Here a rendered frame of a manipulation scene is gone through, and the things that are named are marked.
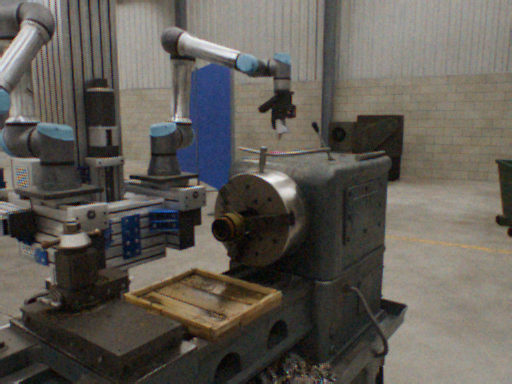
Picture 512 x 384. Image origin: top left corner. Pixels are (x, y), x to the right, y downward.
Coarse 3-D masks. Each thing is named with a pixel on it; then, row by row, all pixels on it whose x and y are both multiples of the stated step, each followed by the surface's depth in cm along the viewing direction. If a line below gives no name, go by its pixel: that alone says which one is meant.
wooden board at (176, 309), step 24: (144, 288) 132; (168, 288) 137; (192, 288) 137; (216, 288) 137; (240, 288) 137; (264, 288) 132; (168, 312) 116; (192, 312) 120; (216, 312) 120; (264, 312) 124; (216, 336) 107
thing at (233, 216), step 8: (224, 216) 134; (232, 216) 133; (240, 216) 134; (216, 224) 134; (224, 224) 131; (232, 224) 132; (240, 224) 133; (216, 232) 134; (224, 232) 137; (232, 232) 131; (240, 232) 134; (224, 240) 132; (232, 240) 134
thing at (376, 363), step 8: (344, 288) 158; (352, 288) 157; (360, 296) 156; (368, 312) 157; (376, 320) 159; (376, 328) 160; (384, 336) 162; (384, 344) 164; (384, 352) 166; (376, 360) 180; (368, 368) 173; (376, 368) 180; (360, 376) 174; (368, 376) 174; (376, 376) 178
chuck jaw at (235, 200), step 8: (232, 184) 146; (224, 192) 144; (232, 192) 143; (224, 200) 141; (232, 200) 141; (240, 200) 143; (224, 208) 141; (232, 208) 138; (240, 208) 141; (248, 208) 144
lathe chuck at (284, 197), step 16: (240, 176) 143; (256, 176) 139; (272, 176) 141; (240, 192) 144; (256, 192) 140; (272, 192) 136; (288, 192) 138; (256, 208) 141; (272, 208) 137; (288, 208) 135; (304, 224) 141; (256, 240) 143; (272, 240) 139; (288, 240) 136; (256, 256) 144; (272, 256) 140
